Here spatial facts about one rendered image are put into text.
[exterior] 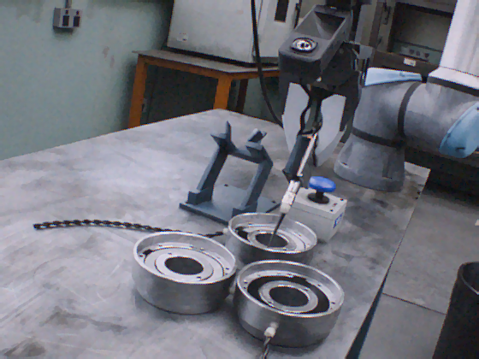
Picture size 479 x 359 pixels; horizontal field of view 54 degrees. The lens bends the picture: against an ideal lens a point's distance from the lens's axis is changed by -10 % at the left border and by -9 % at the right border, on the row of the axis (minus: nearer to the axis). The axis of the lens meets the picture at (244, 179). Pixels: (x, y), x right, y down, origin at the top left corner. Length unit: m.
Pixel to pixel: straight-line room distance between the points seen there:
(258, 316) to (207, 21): 2.52
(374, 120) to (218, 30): 1.95
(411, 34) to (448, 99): 3.59
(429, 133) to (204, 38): 2.10
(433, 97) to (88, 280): 0.67
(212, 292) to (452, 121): 0.58
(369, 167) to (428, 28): 3.56
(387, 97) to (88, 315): 0.69
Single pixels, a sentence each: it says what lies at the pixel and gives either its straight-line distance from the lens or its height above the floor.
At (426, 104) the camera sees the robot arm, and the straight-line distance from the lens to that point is 0.94.
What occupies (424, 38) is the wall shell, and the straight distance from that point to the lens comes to 4.50.
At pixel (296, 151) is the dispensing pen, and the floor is 0.94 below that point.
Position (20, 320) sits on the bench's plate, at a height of 0.80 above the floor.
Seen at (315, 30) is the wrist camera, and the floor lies 1.07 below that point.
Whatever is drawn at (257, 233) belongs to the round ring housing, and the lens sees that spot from 0.62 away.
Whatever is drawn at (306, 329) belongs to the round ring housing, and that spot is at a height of 0.83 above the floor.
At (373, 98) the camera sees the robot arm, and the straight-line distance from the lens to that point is 0.99.
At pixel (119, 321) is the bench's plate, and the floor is 0.80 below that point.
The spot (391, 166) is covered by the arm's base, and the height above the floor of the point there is 0.85.
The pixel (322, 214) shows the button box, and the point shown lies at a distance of 0.69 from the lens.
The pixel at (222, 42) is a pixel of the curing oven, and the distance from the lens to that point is 2.84.
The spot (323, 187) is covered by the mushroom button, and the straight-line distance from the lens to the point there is 0.70.
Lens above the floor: 1.08
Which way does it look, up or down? 18 degrees down
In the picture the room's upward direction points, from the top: 11 degrees clockwise
